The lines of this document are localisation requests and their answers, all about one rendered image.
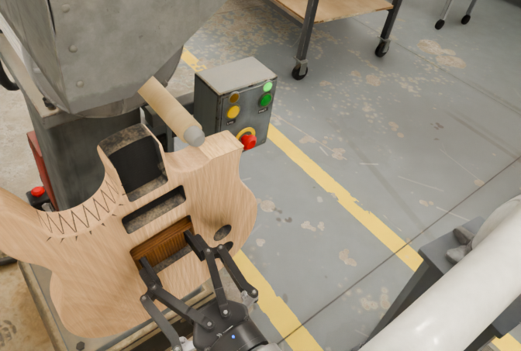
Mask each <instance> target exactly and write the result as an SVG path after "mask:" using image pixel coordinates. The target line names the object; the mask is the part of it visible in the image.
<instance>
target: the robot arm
mask: <svg viewBox="0 0 521 351"><path fill-rule="evenodd" d="M183 233H184V237H185V240H186V241H187V243H188V245H189V246H190V247H191V248H192V250H193V251H194V252H195V254H196V255H197V257H198V258H199V259H200V260H201V262H202V261H203V260H205V259H206V262H207V264H208V268H209V273H210V276H211V279H212V285H213V287H214V291H215V294H216V298H214V299H213V300H212V301H210V303H209V304H208V305H207V306H205V307H203V308H200V309H199V310H195V309H194V308H193V307H189V306H188V305H186V304H185V303H184V302H183V301H181V300H179V299H178V298H176V297H175V296H174V295H172V294H170V293H169V292H168V291H166V290H164V289H163V288H162V287H163V285H162V283H161V282H160V278H159V277H158V276H157V274H156V273H155V271H154V269H153V268H152V266H151V265H150V264H149V262H148V261H147V259H146V257H145V256H144V257H142V258H141V259H139V261H140V263H141V264H142V266H143V269H141V270H139V275H140V277H141V279H142V280H143V282H144V283H145V285H146V286H147V292H146V293H145V294H143V295H142V296H141V297H140V302H141V304H142V305H143V307H144V308H145V310H146V311H147V313H148V314H149V315H150V317H151V318H152V319H153V320H154V321H155V323H156V324H157V326H158V327H159V328H160V330H161V331H162V332H163V333H164V334H165V336H166V337H167V338H168V340H169V341H170V342H171V347H172V350H173V351H194V350H196V351H281V349H280V348H279V347H278V345H277V344H276V343H269V344H268V341H267V339H266V338H265V337H264V335H263V334H262V333H261V331H260V330H259V328H258V327H257V326H256V325H255V324H254V322H253V321H252V319H251V318H250V316H249V313H248V309H249V308H250V306H251V305H252V304H253V303H257V302H258V289H256V288H255V287H254V286H252V285H251V284H249V283H248V282H247V280H246V279H245V277H244V275H243V274H242V273H241V271H240V269H239V268H238V266H237V265H236V263H235V262H234V260H233V258H232V257H231V256H230V254H229V252H228V251H227V249H226V247H225V246H224V245H223V244H219V245H218V246H217V247H213V248H212V247H210V246H209V245H208V244H207V243H206V241H205V240H204V239H203V238H202V236H201V235H199V234H196V235H195V236H193V235H192V234H191V233H190V231H189V230H188V229H187V230H186V231H184V232H183ZM453 233H454V235H455V236H456V237H457V238H458V240H459V241H460V243H461V244H462V245H461V246H459V247H458V248H456V249H449V250H448V251H447V252H446V254H445V257H446V258H447V259H448V260H449V261H450V262H451V263H453V264H454V265H455V266H454V267H453V268H451V269H450V270H449V271H448V272H447V273H446V274H444V275H443V276H442V277H441V278H440V279H439V280H438V281H437V282H436V283H435V284H434V285H433V286H432V287H430V288H429V289H428V290H427V291H426V292H425V293H424V294H422V295H421V296H420V297H419V298H418V299H417V300H416V301H414V302H413V303H412V304H411V305H410V306H409V307H408V308H407V309H406V310H404V312H403V313H402V314H400V315H399V316H398V317H397V318H396V319H394V320H393V321H392V322H391V323H390V324H388V325H387V326H386V327H385V328H384V329H382V330H381V331H380V332H379V333H378V334H377V335H376V336H375V337H374V338H373V339H371V340H370V341H369V342H367V343H366V344H365V345H364V346H363V347H361V348H360V349H359V350H358V351H464V350H465V349H466V348H467V347H468V346H469V345H470V344H471V343H472V342H473V341H474V340H475V339H476V338H477V337H478V336H479V335H480V334H481V333H482V332H483V331H484V330H485V329H486V328H487V327H488V326H489V325H490V324H491V323H492V322H493V321H494V320H495V319H496V318H497V317H498V316H499V315H500V314H501V313H502V312H503V311H504V310H505V309H506V308H507V307H508V306H509V305H510V304H511V303H512V302H513V301H514V300H515V299H516V298H517V297H518V296H519V295H520V294H521V194H519V195H517V196H515V197H514V198H512V199H510V200H508V201H507V202H506V203H504V204H503V205H500V206H499V207H498V208H497V209H496V210H494V212H493V213H491V215H490V216H489V217H488V218H487V219H486V221H485V222H484V223H483V225H482V226H481V228H480V229H479V230H478V233H477V234H475V235H474V234H473V233H471V232H469V231H468V230H466V229H465V228H464V227H462V226H461V225H459V226H457V228H456V229H454V230H453ZM217 258H220V260H221V262H222V263H223V265H224V267H225V268H226V270H227V272H228V273H229V275H230V276H231V278H232V279H233V282H234V283H235V285H236V286H237V288H238V289H239V291H240V293H241V299H242V300H243V303H239V302H236V301H231V300H229V299H226V296H225V292H224V289H223V285H222V282H221V279H220V276H219V271H218V268H217V266H216V261H215V259H217ZM155 299H157V300H158V301H159V302H161V303H162V304H164V305H165V306H167V307H168V308H169V309H171V310H172V311H174V312H175V313H177V314H178V315H180V316H181V317H182V318H184V319H185V320H186V321H188V323H189V324H191V325H193V326H194V328H193V340H192V341H188V340H187V339H186V338H185V337H184V336H182V337H180V338H179V336H178V334H177V332H176V331H175V330H174V328H173V327H172V325H171V324H170V323H169V321H168V320H167V319H166V318H165V317H164V315H163V314H162V313H161V312H160V310H159V309H158V308H157V306H156V305H155V304H154V300H155Z"/></svg>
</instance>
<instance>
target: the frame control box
mask: <svg viewBox="0 0 521 351"><path fill-rule="evenodd" d="M269 80H270V81H272V83H273V86H272V88H271V90H270V91H268V92H262V86H263V84H264V82H266V81H269ZM277 81H278V76H277V75H276V74H275V73H274V72H272V71H271V70H269V69H268V68H267V67H265V66H264V65H263V64H262V63H261V62H259V61H258V60H257V59H255V58H254V57H248V58H245V59H242V60H237V61H234V62H231V63H228V64H223V65H220V66H217V67H212V68H209V69H206V70H203V71H198V72H196V73H195V84H194V115H193V118H194V119H195V120H196V121H197V122H198V123H199V124H200V125H201V126H202V131H203V132H204V134H205V137H207V136H211V135H213V134H216V133H218V132H222V131H225V130H228V131H230V132H231V133H232V134H233V135H234V136H235V137H236V138H237V139H238V140H239V141H240V142H241V143H242V141H241V138H242V137H243V136H244V135H255V136H256V137H257V142H256V144H255V146H254V147H256V146H259V145H261V144H264V143H265V142H266V139H267V132H268V127H269V123H270V118H271V111H272V106H273V102H274V94H275V90H276V85H277ZM234 91H238V92H239V94H240V98H239V100H238V101H237V102H236V103H234V104H230V103H229V102H228V97H229V95H230V94H231V93H232V92H234ZM265 95H270V96H271V101H270V103H269V104H268V105H266V106H262V105H261V99H262V98H263V97H264V96H265ZM235 105H236V106H238V108H239V112H238V114H237V115H236V116H235V117H234V118H229V117H228V116H227V112H228V111H229V109H230V108H232V107H233V106H235ZM254 147H253V148H254ZM253 148H252V149H253Z"/></svg>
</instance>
